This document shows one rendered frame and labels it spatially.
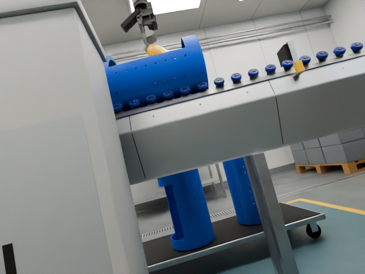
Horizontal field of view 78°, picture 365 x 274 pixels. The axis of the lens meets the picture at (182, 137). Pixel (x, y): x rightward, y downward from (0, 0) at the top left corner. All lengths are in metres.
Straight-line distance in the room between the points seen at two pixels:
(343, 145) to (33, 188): 3.59
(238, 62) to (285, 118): 4.27
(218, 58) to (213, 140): 4.28
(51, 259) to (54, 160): 0.21
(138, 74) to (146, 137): 0.26
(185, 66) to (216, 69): 4.06
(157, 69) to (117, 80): 0.18
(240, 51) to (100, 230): 5.06
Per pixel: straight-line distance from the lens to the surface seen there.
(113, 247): 0.58
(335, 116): 1.14
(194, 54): 1.01
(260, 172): 0.99
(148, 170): 0.98
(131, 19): 1.21
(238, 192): 1.67
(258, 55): 5.49
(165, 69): 0.99
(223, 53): 5.24
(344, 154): 3.78
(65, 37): 0.67
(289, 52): 1.20
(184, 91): 0.97
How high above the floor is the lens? 0.66
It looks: 7 degrees up
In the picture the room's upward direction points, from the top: 14 degrees counter-clockwise
